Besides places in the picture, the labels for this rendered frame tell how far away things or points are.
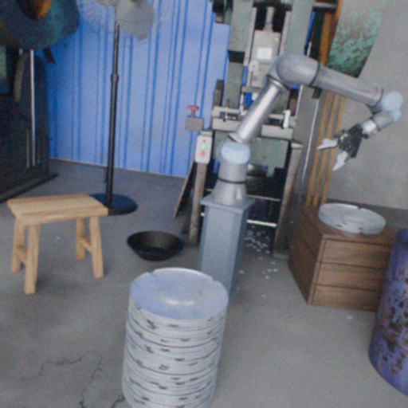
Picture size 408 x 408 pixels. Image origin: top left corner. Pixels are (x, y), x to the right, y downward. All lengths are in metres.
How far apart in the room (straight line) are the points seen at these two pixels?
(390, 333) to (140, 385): 0.86
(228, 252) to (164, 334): 0.66
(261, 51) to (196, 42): 1.31
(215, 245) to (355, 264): 0.63
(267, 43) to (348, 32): 0.46
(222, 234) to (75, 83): 2.46
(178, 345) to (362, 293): 1.08
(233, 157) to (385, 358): 0.90
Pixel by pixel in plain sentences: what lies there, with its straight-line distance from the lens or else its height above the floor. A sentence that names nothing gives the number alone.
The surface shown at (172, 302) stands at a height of 0.33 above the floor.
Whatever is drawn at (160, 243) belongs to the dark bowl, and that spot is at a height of 0.02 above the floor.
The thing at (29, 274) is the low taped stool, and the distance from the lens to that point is 1.85.
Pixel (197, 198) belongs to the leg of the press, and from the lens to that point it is 2.29.
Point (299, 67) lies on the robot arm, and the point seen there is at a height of 1.00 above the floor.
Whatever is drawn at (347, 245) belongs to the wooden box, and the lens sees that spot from 1.91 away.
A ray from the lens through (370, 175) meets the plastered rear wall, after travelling 3.87.
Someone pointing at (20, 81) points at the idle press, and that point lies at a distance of 3.09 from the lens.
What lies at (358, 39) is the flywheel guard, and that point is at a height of 1.16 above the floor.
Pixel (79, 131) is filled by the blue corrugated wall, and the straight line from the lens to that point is 3.90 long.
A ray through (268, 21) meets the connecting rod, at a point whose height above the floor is 1.22.
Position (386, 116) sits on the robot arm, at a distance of 1.96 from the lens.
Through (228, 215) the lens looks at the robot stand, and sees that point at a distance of 1.68.
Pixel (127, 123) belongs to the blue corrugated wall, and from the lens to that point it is 3.75.
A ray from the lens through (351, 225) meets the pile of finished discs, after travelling 1.95.
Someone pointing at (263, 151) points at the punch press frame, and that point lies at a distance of 2.27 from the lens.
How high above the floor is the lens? 0.96
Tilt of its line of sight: 18 degrees down
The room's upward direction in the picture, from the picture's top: 7 degrees clockwise
